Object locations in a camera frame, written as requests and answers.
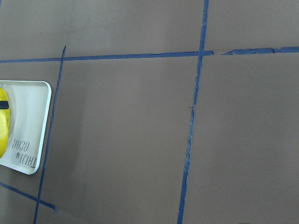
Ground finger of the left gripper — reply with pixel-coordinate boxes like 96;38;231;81
0;100;9;109

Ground white bear tray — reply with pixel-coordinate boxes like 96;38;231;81
0;80;52;175

